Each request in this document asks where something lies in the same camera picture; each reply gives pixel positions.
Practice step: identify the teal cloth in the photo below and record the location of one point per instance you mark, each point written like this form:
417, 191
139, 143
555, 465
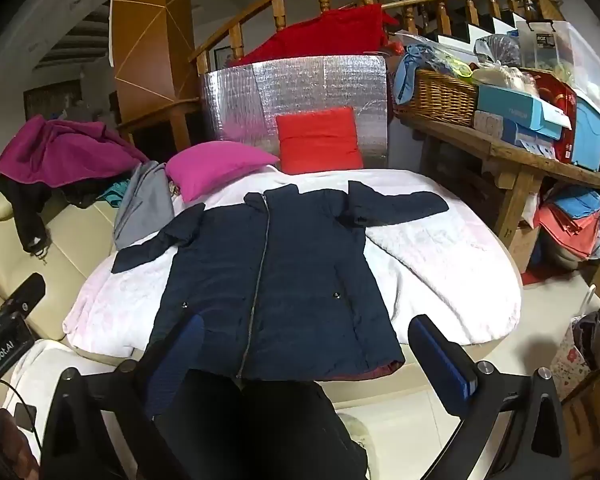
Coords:
112, 194

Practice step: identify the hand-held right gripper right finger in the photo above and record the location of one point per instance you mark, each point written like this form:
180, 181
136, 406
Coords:
437, 360

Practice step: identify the plastic bag with dark contents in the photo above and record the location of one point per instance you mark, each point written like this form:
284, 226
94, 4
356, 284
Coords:
500, 50

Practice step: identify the patterned pale box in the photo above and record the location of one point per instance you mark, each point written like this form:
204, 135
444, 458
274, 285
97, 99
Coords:
487, 121

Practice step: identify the clear plastic storage box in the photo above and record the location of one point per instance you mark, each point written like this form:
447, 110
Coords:
575, 55

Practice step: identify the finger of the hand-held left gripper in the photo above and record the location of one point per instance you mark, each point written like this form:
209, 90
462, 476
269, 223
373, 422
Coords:
27, 290

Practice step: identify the black garment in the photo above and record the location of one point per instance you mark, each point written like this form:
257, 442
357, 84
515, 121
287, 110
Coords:
27, 215

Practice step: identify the magenta garment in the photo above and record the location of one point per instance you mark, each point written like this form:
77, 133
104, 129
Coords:
55, 152

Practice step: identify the blue shoe box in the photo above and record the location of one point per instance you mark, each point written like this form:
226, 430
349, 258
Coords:
510, 105

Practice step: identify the wicker basket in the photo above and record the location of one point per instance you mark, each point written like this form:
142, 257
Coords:
440, 97

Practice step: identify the red gift box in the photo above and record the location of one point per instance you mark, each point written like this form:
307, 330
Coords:
555, 95

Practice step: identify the white plastic bag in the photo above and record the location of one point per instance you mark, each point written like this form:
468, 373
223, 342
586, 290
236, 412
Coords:
500, 77

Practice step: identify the red floor mat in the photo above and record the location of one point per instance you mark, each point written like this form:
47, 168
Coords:
535, 277

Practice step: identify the magenta pillow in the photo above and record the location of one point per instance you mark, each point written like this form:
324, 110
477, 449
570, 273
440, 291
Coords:
215, 170

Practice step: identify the red cloth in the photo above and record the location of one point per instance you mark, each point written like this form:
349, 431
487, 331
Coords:
320, 35

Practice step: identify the pile of orange cloths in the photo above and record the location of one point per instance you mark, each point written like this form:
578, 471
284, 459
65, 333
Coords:
565, 230

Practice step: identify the floral paper bag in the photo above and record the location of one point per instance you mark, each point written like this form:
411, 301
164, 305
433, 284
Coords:
570, 365

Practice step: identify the blue plastic bin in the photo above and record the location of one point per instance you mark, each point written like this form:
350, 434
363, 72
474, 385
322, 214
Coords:
590, 135

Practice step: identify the yellow-green goggles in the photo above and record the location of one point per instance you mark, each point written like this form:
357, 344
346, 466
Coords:
461, 67

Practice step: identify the blue cloth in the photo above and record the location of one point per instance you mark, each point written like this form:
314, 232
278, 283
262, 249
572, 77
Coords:
405, 75

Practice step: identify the wooden side table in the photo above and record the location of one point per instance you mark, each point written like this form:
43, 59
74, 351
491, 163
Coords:
505, 155

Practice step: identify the wooden stair railing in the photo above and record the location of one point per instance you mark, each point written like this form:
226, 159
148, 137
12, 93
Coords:
280, 15

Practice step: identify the navy blue padded jacket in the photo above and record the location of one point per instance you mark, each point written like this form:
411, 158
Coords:
280, 285

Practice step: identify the pale pink fleece blanket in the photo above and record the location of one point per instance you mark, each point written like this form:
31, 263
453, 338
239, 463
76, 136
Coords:
430, 270

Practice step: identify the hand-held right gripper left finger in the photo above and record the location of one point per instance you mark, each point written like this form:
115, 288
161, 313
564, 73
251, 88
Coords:
180, 360

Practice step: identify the red cushion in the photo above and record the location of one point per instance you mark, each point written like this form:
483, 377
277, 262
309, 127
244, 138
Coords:
320, 140

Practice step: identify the grey garment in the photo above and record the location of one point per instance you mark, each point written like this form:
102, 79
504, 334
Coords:
142, 205

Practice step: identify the person's left forearm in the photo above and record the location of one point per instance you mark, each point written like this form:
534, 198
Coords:
5, 445

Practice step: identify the cream leather sofa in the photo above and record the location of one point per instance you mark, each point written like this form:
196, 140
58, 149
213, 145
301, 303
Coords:
70, 240

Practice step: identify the wooden column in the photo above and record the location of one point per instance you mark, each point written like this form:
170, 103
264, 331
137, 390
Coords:
145, 60

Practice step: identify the silver foil insulation board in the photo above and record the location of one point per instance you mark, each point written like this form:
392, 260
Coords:
300, 85

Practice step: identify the white fleece cover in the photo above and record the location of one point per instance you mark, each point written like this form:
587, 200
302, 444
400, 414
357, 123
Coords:
35, 370

